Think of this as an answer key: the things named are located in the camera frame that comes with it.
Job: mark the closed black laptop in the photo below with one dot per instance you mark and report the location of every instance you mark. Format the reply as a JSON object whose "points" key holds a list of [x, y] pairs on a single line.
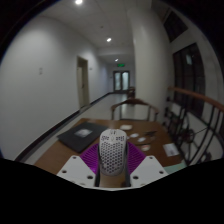
{"points": [[81, 136]]}

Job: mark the brown wooden armchair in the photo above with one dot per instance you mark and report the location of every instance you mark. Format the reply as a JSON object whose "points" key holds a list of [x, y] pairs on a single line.
{"points": [[133, 101]]}

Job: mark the dark framed window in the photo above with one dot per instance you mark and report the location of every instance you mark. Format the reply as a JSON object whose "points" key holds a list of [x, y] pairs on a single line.
{"points": [[188, 76]]}

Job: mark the beige side door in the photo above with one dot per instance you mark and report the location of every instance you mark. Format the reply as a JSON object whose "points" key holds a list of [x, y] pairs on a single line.
{"points": [[83, 83]]}

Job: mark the glazed double door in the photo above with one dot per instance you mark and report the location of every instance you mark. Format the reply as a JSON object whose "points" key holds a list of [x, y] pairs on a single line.
{"points": [[121, 81]]}

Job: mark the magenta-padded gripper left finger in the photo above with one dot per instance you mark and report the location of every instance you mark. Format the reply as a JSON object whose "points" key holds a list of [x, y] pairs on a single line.
{"points": [[76, 168]]}

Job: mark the small white box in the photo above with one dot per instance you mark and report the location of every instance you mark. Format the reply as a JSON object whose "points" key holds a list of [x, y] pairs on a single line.
{"points": [[126, 127]]}

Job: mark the white paper card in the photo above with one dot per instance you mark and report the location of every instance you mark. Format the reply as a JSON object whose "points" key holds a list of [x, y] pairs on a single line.
{"points": [[171, 149]]}

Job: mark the green exit sign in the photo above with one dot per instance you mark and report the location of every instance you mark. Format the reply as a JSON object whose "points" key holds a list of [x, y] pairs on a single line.
{"points": [[121, 64]]}

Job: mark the white perforated computer mouse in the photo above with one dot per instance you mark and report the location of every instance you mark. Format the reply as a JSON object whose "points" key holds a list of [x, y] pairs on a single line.
{"points": [[112, 153]]}

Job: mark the small red white sticker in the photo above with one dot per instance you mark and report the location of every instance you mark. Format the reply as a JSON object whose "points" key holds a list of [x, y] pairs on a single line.
{"points": [[145, 147]]}

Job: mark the black railing with wooden handrail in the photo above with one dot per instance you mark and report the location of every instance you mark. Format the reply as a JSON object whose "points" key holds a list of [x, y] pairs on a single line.
{"points": [[196, 95]]}

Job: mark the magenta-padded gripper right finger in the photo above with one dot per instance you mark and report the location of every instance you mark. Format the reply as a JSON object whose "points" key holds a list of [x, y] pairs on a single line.
{"points": [[148, 168]]}

